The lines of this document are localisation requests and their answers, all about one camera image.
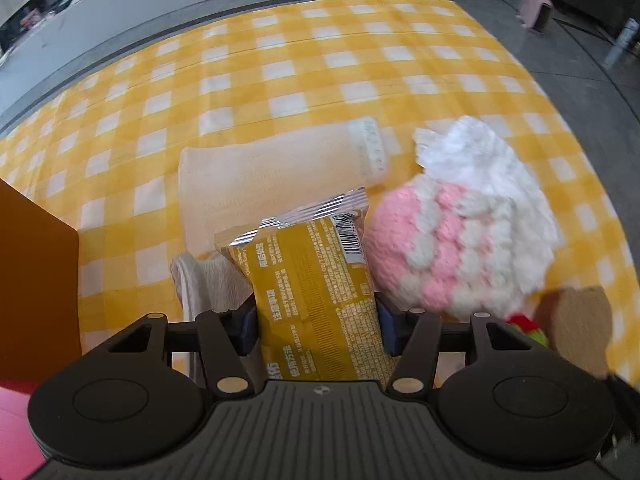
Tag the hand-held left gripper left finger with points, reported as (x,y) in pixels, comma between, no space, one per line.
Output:
(245,329)

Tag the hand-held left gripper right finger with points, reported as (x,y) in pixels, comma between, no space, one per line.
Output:
(387,331)

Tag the yellow snack packet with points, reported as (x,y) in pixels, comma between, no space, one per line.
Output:
(310,285)

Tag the beige gauze cloth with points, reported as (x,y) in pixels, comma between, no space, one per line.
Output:
(260,175)

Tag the white fluffy cloth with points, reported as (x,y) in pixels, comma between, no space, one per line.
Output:
(492,170)

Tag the white folded towel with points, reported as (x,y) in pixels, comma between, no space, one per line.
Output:
(200,285)

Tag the pink and white knitted ball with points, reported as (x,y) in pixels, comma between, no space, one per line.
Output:
(440,242)

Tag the red and green plush toy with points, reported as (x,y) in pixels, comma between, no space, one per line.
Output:
(525,327)

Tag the brown toast plush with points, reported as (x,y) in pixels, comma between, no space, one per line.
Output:
(580,330)

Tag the orange box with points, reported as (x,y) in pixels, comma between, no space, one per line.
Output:
(35,285)

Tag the red flat item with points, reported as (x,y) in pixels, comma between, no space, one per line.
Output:
(14,420)

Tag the yellow checkered tablecloth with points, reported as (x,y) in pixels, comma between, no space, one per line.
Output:
(300,85)

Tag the pink space heater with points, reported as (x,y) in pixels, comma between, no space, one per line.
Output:
(535,10)

